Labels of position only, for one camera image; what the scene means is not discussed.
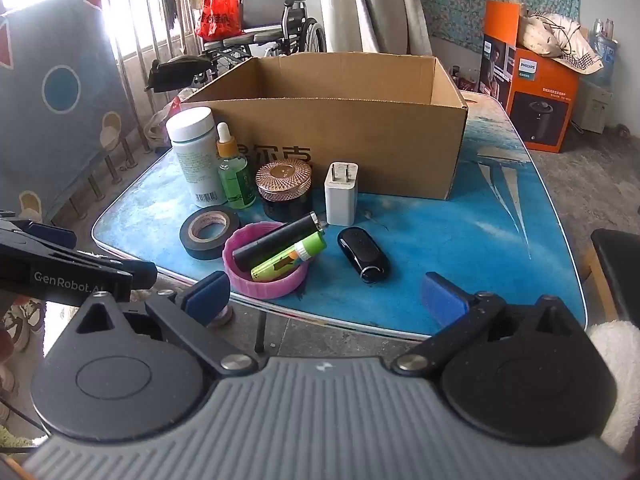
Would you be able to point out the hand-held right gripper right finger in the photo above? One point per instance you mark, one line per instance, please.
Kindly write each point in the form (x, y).
(442, 299)

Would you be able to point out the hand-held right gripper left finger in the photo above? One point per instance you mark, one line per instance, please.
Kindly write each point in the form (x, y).
(206, 294)

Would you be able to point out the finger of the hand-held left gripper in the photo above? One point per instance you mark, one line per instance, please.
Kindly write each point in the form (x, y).
(52, 236)
(142, 274)

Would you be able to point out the black tape roll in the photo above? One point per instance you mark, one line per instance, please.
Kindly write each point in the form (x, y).
(187, 240)

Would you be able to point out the pink plastic lid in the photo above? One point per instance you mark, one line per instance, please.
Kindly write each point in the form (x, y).
(280, 290)

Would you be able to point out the black cylinder tube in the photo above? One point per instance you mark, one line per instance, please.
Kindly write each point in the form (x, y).
(275, 242)

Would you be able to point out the black cylinder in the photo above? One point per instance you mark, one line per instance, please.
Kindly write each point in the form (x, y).
(360, 255)

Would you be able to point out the green dropper bottle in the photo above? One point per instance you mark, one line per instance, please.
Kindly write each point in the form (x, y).
(235, 180)

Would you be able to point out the white charger plug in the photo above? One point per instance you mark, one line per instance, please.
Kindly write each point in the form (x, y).
(340, 200)

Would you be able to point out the brown cardboard box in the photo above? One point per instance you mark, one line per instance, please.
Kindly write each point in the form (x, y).
(390, 150)

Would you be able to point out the pair of sneakers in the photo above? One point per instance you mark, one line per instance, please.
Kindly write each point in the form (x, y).
(25, 320)

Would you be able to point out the green tube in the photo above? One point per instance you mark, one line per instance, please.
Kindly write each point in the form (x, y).
(280, 262)

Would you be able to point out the white plastic jar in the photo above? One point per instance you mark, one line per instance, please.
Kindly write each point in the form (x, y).
(192, 160)

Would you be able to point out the grey patterned blanket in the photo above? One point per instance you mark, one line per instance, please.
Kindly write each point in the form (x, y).
(60, 110)

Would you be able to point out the gold lid cosmetic jar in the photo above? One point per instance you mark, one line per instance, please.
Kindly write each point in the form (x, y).
(282, 175)

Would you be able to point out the white plastic bag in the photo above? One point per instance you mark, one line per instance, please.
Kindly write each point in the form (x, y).
(157, 127)

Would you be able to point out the metal railing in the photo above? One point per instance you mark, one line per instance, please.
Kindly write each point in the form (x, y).
(127, 85)

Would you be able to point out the black stool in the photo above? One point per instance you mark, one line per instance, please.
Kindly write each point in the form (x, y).
(620, 270)

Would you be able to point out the white fluffy cloth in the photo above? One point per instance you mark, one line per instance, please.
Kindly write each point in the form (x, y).
(620, 360)

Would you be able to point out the black padded rest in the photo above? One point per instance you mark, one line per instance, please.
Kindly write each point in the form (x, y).
(175, 72)

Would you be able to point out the orange appliance carton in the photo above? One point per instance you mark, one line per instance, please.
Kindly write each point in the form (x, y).
(540, 110)

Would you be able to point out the white water dispenser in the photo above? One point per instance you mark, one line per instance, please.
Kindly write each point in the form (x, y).
(592, 107)

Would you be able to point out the red plastic bag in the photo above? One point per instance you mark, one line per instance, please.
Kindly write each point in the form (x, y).
(217, 12)

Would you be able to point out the beige checked cloth bag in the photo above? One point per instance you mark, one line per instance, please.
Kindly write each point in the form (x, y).
(550, 35)

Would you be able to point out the clear water jug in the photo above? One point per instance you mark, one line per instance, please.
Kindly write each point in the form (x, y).
(602, 50)

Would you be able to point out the white hanging cloth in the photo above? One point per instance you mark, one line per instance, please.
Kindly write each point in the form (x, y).
(375, 5)

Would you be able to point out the floral wall cloth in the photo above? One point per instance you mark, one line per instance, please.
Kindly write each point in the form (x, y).
(450, 0)

